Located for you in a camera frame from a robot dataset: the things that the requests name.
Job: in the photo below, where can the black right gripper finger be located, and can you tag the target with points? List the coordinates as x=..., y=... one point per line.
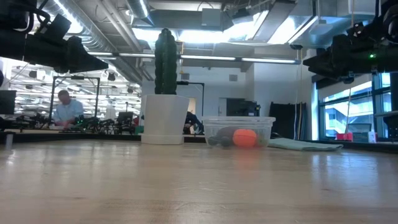
x=326, y=67

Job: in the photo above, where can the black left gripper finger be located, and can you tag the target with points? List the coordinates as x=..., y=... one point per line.
x=84, y=59

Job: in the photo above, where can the clear plastic container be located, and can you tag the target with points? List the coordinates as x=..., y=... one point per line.
x=267, y=124

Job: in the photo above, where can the orange toy fruit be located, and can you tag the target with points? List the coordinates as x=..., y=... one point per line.
x=244, y=138

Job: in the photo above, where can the dark round berry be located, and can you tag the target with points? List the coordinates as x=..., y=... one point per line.
x=212, y=142

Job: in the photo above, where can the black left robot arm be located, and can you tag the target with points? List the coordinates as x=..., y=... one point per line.
x=12, y=15

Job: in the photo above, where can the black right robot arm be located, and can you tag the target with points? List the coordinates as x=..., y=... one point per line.
x=390, y=25

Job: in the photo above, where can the large window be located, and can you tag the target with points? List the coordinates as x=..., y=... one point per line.
x=348, y=115

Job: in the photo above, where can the long ceiling light strip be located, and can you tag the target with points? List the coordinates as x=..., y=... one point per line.
x=273, y=61

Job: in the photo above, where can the person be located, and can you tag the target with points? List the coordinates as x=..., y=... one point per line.
x=68, y=110

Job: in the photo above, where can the small black monitor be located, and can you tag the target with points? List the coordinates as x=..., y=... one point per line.
x=7, y=102

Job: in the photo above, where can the black curtain panel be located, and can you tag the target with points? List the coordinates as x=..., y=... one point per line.
x=286, y=121

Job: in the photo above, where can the black bench robot arms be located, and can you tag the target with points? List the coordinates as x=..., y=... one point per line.
x=102, y=124

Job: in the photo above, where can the red box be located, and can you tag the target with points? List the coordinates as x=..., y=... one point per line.
x=344, y=137

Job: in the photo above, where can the teal folded cloth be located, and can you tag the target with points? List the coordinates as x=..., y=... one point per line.
x=304, y=145

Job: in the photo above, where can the green cactus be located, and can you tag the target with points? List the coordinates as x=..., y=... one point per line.
x=165, y=62

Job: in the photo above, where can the black machine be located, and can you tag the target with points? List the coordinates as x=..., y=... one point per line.
x=242, y=107

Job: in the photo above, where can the black bag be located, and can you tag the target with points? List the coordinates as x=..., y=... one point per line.
x=192, y=123

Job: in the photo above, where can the black rig frame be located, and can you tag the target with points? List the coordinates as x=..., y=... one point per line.
x=51, y=99

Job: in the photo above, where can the black vertical post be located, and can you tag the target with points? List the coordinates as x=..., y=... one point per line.
x=392, y=99

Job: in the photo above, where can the silver post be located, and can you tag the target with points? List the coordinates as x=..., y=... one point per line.
x=8, y=140

